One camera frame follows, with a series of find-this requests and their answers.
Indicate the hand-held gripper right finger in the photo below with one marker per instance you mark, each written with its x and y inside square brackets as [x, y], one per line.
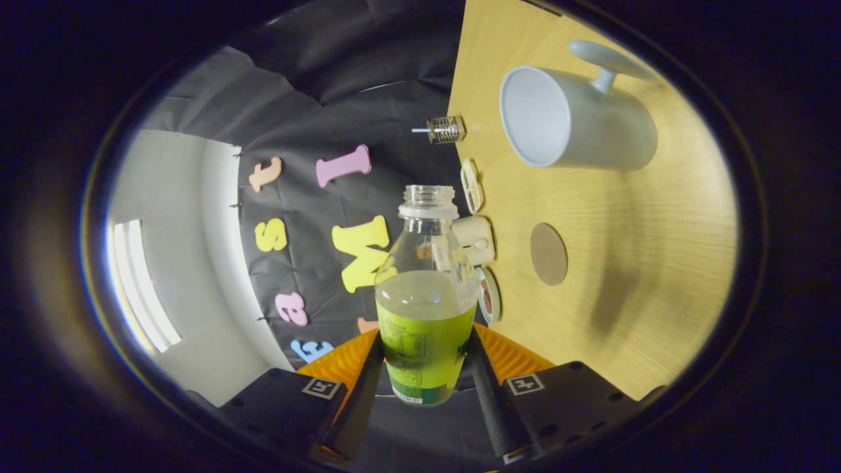
[493, 401]

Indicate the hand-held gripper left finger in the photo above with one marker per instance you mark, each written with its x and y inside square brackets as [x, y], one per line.
[355, 407]

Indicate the juice bottle with green label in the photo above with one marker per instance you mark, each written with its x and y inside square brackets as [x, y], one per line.
[424, 341]

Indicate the round brown coaster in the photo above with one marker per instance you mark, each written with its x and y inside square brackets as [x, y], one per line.
[549, 254]

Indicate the white cup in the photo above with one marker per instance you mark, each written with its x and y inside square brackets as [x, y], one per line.
[591, 125]

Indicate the pale green plate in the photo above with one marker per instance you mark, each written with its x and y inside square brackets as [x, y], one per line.
[493, 309]

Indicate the brown bread piece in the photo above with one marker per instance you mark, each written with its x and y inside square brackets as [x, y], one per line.
[487, 299]

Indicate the white toaster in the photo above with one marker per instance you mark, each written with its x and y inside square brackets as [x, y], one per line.
[478, 240]

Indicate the white divided tray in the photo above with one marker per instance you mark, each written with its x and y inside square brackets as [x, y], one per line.
[472, 187]

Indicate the wooden table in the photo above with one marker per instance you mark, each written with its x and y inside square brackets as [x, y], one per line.
[631, 217]

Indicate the ceiling light panel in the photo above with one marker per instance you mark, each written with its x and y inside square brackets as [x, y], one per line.
[141, 289]

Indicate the black backdrop cloth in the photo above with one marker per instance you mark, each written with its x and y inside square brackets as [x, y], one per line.
[315, 112]

